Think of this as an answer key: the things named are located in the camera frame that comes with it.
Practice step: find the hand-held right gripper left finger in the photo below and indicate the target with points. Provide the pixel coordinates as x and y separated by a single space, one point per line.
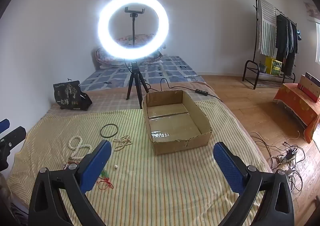
96 163

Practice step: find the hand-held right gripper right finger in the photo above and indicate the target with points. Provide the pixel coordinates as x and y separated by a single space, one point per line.
226 163

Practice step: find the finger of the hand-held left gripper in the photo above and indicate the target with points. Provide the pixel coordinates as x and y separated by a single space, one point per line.
4 125
15 137

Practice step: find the dark green bangle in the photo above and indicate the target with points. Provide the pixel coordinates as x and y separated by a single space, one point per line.
107 137

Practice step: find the white power strip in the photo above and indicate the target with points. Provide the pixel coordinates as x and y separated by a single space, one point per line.
290 172

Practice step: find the black power adapter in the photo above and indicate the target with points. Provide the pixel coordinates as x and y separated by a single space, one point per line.
291 154

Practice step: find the pink plaid blanket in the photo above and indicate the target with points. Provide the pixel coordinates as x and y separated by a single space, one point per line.
107 98

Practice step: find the black printed bag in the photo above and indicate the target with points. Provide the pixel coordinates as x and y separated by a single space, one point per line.
67 96

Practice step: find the yellow striped blanket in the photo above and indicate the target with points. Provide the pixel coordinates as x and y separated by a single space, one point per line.
162 186

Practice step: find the black inline light controller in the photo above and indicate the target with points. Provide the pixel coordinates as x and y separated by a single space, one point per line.
202 92

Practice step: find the orange cloth covered bench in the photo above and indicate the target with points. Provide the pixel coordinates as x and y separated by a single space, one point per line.
295 103

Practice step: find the black tripod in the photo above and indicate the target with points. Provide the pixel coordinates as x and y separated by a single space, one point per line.
135 73

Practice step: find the small grey pot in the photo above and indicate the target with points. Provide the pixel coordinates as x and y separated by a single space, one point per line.
262 67

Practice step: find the folded floral quilt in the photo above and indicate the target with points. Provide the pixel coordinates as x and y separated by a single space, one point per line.
105 59

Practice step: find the black metal clothes rack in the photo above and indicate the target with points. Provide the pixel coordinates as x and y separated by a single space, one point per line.
252 61

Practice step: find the yellow crate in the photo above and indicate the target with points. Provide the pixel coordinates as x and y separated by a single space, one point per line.
273 65

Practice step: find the blue checkered quilt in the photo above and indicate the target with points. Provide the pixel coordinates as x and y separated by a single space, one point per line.
170 68

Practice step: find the floral pillow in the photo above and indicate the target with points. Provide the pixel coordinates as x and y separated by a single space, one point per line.
135 38

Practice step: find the dark grey hanging coat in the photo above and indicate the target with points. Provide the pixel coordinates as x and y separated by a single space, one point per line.
281 38

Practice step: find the striped hanging towel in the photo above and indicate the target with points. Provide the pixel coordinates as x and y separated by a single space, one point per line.
266 28

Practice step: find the blue hanging jacket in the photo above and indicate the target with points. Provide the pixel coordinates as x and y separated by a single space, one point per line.
292 38

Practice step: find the window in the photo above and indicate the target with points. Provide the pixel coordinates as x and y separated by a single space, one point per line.
318 40

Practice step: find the black phone holder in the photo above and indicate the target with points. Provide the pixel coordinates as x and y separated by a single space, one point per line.
134 10

